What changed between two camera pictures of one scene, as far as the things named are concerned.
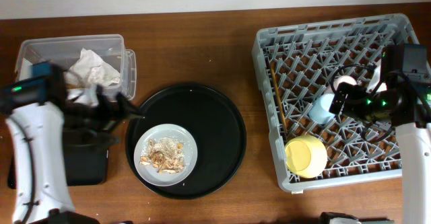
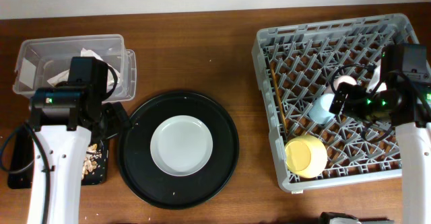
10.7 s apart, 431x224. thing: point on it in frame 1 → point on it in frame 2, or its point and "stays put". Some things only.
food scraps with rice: [166, 155] → [92, 155]
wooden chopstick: [274, 74] stays put
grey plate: [172, 130] → [181, 145]
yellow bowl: [306, 156] stays put
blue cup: [320, 112] stays put
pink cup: [344, 79] stays put
